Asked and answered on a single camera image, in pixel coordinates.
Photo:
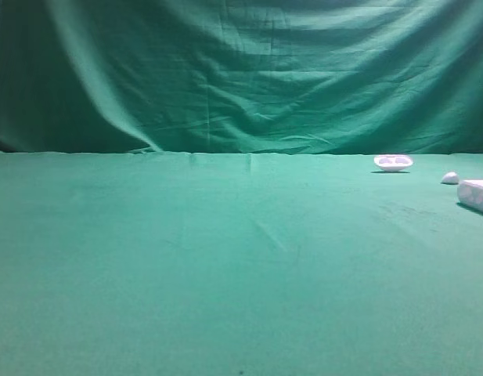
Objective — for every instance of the white bluetooth earphone case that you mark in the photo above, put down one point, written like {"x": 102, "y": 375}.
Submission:
{"x": 470, "y": 194}

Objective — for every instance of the small white earbud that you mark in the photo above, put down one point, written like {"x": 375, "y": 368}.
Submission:
{"x": 450, "y": 178}

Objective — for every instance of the white open earphone tray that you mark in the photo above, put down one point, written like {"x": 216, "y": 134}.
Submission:
{"x": 393, "y": 162}

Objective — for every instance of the green backdrop curtain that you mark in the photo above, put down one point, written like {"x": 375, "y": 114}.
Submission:
{"x": 289, "y": 77}

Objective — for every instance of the green table cloth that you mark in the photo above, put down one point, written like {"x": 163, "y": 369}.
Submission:
{"x": 237, "y": 264}

